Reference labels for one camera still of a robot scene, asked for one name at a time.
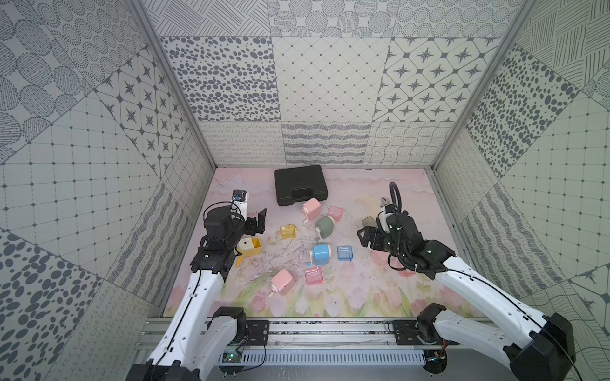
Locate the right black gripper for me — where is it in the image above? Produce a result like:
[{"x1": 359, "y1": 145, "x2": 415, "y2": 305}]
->
[{"x1": 356, "y1": 226, "x2": 407, "y2": 261}]

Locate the yellow pencil sharpener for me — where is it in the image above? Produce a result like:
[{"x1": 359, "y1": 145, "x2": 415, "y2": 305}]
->
[{"x1": 236, "y1": 237, "x2": 262, "y2": 267}]

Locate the yellow transparent tray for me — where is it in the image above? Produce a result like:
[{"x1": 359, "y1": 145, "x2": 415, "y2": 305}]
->
[{"x1": 280, "y1": 224, "x2": 296, "y2": 240}]

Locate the pink pencil sharpener front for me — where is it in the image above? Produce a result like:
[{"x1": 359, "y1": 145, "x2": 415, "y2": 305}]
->
[{"x1": 268, "y1": 269, "x2": 294, "y2": 298}]

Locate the pink pencil sharpener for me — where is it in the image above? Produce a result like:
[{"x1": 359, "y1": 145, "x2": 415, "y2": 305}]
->
[
  {"x1": 268, "y1": 269, "x2": 294, "y2": 298},
  {"x1": 302, "y1": 198, "x2": 322, "y2": 224}
]

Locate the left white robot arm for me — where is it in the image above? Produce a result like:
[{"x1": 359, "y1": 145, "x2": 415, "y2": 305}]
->
[{"x1": 127, "y1": 201, "x2": 267, "y2": 380}]

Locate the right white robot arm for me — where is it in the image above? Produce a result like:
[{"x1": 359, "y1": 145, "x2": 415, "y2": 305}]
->
[{"x1": 357, "y1": 211, "x2": 576, "y2": 380}]

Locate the grey transparent tray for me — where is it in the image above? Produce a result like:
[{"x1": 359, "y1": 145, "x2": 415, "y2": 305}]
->
[{"x1": 362, "y1": 216, "x2": 377, "y2": 228}]

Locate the blue transparent tray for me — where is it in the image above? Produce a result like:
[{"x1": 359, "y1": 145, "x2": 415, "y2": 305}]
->
[{"x1": 337, "y1": 245, "x2": 354, "y2": 262}]

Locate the pink transparent tray back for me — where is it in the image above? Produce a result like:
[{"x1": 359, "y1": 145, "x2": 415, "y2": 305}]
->
[{"x1": 327, "y1": 206, "x2": 345, "y2": 222}]

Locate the green pencil sharpener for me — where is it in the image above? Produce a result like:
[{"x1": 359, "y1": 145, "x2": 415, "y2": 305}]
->
[{"x1": 315, "y1": 215, "x2": 336, "y2": 240}]

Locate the pink pencil sharpener back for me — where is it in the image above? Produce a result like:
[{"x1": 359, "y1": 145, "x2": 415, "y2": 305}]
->
[{"x1": 302, "y1": 198, "x2": 322, "y2": 224}]

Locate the blue pencil sharpener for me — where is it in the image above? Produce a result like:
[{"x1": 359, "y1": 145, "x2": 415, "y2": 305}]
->
[{"x1": 308, "y1": 244, "x2": 332, "y2": 266}]

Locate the black plastic tool case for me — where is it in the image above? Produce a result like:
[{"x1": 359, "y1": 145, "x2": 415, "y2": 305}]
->
[{"x1": 274, "y1": 164, "x2": 328, "y2": 206}]

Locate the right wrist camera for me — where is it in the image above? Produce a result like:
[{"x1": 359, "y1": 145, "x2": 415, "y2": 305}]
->
[{"x1": 376, "y1": 197, "x2": 403, "y2": 233}]

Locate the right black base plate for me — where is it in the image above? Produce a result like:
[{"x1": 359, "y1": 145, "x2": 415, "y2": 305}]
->
[{"x1": 386, "y1": 319, "x2": 458, "y2": 346}]

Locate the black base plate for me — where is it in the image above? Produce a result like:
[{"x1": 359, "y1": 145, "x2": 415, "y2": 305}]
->
[
  {"x1": 242, "y1": 319, "x2": 271, "y2": 346},
  {"x1": 386, "y1": 319, "x2": 458, "y2": 346}
]

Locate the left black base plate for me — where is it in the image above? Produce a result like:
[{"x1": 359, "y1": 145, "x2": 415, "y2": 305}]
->
[{"x1": 242, "y1": 319, "x2": 271, "y2": 346}]

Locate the aluminium mounting rail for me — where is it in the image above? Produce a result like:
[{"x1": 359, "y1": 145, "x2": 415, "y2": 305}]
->
[{"x1": 135, "y1": 316, "x2": 482, "y2": 368}]

